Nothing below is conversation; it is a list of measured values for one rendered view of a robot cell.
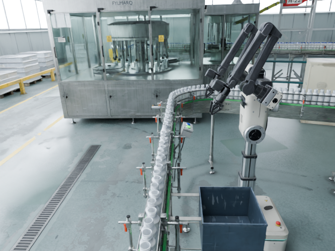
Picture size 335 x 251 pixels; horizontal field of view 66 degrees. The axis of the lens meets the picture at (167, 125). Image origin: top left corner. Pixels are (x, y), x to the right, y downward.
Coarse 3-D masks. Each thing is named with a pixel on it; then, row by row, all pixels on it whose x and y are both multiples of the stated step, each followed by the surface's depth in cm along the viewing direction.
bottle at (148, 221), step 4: (144, 220) 98; (148, 220) 100; (152, 220) 98; (144, 224) 97; (148, 224) 96; (152, 224) 97; (144, 228) 98; (152, 228) 98; (156, 228) 100; (152, 232) 97; (156, 232) 99; (156, 236) 99; (156, 240) 100; (156, 244) 100; (156, 248) 101
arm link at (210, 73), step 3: (210, 69) 210; (222, 69) 206; (207, 72) 210; (210, 72) 210; (213, 72) 210; (216, 72) 210; (219, 72) 207; (222, 72) 207; (207, 75) 211; (210, 75) 210; (210, 78) 212
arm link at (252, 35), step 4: (252, 24) 194; (244, 28) 201; (252, 28) 195; (256, 28) 195; (252, 32) 197; (256, 32) 196; (252, 36) 198; (248, 40) 200; (248, 44) 201; (244, 48) 203; (244, 52) 203; (240, 56) 205; (236, 64) 208
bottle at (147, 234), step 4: (148, 228) 94; (144, 232) 93; (148, 232) 94; (144, 236) 91; (148, 236) 91; (152, 236) 92; (140, 240) 94; (144, 240) 91; (148, 240) 91; (152, 240) 93; (152, 244) 92; (152, 248) 92
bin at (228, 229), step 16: (208, 192) 155; (224, 192) 154; (240, 192) 153; (208, 208) 159; (224, 208) 158; (240, 208) 157; (256, 208) 140; (208, 224) 125; (224, 224) 124; (240, 224) 124; (256, 224) 123; (208, 240) 129; (224, 240) 128; (240, 240) 128; (256, 240) 127
